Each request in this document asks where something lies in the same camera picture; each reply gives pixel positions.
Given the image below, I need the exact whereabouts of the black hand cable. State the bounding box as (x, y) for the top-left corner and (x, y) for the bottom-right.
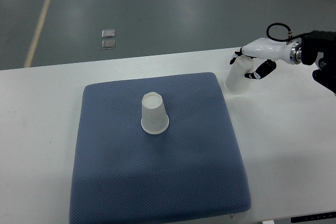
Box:
(266, 23), (310, 44)

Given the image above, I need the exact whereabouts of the blue fabric cushion mat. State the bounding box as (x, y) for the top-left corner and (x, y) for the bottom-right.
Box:
(69, 72), (251, 223)

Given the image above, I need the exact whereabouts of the upper metal floor plate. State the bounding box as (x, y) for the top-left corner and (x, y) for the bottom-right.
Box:
(101, 28), (116, 38)

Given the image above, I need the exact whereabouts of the white paper cup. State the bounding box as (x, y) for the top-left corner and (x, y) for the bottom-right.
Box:
(224, 55), (254, 94)
(141, 92), (170, 135)

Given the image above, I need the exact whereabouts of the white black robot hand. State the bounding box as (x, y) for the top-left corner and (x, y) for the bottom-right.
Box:
(230, 38), (301, 79)

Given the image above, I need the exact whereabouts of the black table control panel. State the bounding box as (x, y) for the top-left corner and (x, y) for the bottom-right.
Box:
(290, 211), (335, 223)

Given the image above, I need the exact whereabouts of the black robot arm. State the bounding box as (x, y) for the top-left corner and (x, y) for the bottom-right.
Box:
(301, 30), (335, 93)

